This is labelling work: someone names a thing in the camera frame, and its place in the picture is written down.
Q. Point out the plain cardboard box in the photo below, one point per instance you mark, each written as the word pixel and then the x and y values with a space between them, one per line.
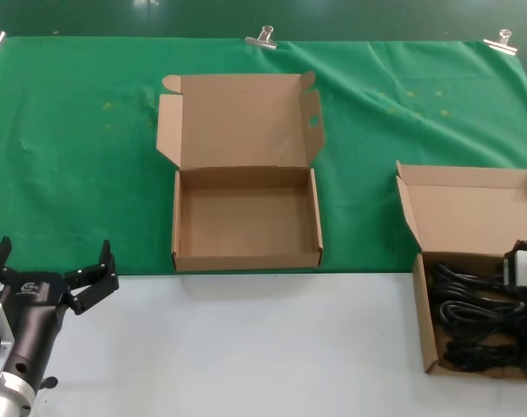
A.
pixel 463 208

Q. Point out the cardboard box with round hole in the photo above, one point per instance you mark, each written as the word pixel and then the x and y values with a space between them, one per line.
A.
pixel 245 130

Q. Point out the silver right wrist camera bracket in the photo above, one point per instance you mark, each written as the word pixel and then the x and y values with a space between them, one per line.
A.
pixel 523 269

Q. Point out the green table cloth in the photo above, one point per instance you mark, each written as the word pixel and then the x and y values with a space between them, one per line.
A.
pixel 72 174

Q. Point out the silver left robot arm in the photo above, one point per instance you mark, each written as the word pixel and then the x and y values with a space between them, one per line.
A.
pixel 7 397

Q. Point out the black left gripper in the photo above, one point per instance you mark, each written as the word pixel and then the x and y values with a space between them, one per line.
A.
pixel 33 313

